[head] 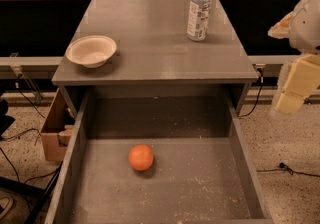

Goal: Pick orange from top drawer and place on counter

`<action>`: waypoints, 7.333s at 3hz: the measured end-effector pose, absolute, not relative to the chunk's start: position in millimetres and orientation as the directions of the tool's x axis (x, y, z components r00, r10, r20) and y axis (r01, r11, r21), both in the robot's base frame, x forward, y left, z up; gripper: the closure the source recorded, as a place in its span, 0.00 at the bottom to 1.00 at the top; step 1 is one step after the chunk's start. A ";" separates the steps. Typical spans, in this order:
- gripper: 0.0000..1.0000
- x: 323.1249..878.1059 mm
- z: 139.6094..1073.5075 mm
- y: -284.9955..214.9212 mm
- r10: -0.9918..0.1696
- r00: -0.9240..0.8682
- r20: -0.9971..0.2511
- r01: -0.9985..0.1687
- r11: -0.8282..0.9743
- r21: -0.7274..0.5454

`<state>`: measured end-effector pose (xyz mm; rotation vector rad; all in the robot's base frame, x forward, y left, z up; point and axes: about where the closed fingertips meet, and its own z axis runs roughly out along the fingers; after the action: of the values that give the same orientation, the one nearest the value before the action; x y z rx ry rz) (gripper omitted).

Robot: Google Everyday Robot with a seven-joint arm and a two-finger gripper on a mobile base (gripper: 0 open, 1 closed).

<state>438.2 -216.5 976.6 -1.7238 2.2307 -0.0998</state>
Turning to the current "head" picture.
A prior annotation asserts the grey open top drawer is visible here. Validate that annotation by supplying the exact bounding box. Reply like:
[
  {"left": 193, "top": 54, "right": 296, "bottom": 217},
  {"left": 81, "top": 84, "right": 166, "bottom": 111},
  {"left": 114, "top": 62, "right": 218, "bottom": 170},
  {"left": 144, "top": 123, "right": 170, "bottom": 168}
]
[{"left": 45, "top": 87, "right": 273, "bottom": 224}]

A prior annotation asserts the black cable on floor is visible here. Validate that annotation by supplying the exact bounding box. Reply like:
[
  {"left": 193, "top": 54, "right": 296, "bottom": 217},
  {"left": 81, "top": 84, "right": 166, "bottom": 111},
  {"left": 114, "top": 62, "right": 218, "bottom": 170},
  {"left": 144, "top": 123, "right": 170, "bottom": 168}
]
[{"left": 256, "top": 162, "right": 320, "bottom": 179}]

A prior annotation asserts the clear plastic water bottle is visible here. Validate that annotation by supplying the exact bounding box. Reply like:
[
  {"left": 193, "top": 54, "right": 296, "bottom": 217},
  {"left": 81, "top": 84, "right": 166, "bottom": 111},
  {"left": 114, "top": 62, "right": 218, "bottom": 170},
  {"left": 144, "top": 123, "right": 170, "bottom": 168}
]
[{"left": 187, "top": 0, "right": 213, "bottom": 41}]

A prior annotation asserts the black cables left floor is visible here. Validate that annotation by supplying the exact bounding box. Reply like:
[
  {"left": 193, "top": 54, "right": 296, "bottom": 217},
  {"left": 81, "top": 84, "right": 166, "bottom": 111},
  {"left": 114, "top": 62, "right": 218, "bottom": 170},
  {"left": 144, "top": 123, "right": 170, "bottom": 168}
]
[{"left": 0, "top": 74, "right": 63, "bottom": 224}]

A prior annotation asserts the black power cable right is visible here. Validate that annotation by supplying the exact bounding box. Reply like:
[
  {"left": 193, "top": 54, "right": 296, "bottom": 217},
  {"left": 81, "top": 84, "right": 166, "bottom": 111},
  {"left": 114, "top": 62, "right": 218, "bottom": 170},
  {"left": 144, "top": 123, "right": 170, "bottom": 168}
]
[{"left": 238, "top": 67, "right": 265, "bottom": 118}]

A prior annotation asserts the white paper bowl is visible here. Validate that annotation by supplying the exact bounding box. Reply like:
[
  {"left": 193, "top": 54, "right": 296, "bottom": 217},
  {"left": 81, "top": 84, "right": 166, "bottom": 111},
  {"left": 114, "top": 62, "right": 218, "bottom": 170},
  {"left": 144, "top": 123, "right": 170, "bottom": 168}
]
[{"left": 65, "top": 35, "right": 117, "bottom": 68}]

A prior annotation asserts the brown cardboard box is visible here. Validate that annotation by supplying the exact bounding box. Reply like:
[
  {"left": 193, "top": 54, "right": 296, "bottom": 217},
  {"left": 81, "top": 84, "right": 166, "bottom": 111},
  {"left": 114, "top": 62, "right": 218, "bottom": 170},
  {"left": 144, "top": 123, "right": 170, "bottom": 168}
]
[{"left": 41, "top": 90, "right": 75, "bottom": 162}]

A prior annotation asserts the orange fruit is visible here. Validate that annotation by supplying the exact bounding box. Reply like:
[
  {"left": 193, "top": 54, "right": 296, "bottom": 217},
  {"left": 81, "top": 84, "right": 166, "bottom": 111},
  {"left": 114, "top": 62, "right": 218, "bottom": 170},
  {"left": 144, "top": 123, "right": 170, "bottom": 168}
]
[{"left": 128, "top": 144, "right": 154, "bottom": 171}]

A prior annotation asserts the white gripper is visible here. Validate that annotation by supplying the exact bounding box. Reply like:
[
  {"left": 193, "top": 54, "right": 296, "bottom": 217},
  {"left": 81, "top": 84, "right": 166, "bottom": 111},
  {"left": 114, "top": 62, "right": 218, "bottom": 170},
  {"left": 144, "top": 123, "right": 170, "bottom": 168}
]
[{"left": 268, "top": 0, "right": 320, "bottom": 115}]

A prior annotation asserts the grey cabinet counter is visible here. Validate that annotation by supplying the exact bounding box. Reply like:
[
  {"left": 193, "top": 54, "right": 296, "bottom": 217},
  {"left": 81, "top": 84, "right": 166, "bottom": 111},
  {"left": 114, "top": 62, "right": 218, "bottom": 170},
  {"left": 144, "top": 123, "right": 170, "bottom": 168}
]
[{"left": 52, "top": 0, "right": 258, "bottom": 109}]

